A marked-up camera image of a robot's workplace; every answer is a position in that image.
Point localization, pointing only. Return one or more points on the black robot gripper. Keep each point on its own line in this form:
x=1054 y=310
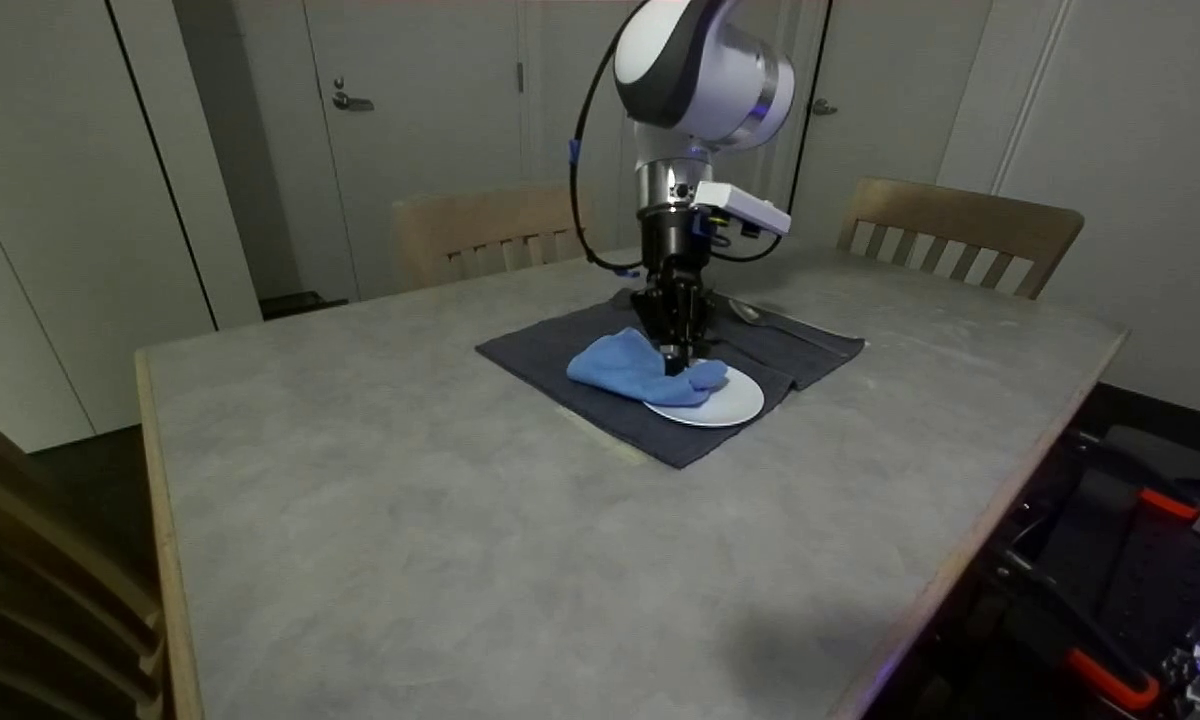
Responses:
x=675 y=252

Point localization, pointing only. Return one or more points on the blue cloth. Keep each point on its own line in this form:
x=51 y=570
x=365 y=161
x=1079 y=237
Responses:
x=635 y=370

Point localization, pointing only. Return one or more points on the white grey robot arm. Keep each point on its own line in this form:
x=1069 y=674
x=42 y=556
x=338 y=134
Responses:
x=693 y=91

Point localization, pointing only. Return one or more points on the white round plate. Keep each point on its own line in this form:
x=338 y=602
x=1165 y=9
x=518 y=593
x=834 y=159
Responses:
x=730 y=405

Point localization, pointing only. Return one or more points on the dark grey cloth placemat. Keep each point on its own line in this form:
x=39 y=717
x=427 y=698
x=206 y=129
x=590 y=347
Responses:
x=776 y=362

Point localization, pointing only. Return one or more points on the wooden chair far left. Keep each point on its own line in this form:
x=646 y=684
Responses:
x=461 y=237

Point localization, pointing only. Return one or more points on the wooden chair far right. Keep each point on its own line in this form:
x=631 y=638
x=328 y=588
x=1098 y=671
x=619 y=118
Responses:
x=919 y=226

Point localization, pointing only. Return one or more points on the black orange clamp near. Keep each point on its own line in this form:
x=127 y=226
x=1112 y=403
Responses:
x=1087 y=650

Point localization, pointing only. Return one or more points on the black orange clamp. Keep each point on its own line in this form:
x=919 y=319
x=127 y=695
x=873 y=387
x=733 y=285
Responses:
x=1087 y=650
x=1154 y=491

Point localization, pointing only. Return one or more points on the black orange clamp far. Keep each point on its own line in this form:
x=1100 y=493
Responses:
x=1154 y=491

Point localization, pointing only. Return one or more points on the wooden chair near corner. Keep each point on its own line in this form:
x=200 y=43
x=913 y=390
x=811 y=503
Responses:
x=81 y=634

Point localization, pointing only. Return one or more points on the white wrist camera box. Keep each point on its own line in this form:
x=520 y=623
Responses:
x=742 y=204

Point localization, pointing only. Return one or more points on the silver door handle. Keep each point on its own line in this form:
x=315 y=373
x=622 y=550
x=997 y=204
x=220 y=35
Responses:
x=347 y=100

